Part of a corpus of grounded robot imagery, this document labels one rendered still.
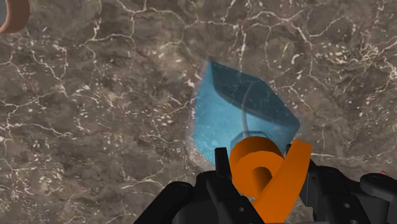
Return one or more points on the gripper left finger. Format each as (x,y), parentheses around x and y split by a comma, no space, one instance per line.
(217,192)

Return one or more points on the brown rounded object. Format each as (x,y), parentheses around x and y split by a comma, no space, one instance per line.
(14,15)

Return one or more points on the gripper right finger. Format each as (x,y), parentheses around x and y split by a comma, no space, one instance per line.
(341,195)

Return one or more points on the blue spray bottle orange nozzle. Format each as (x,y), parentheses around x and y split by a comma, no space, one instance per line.
(223,118)

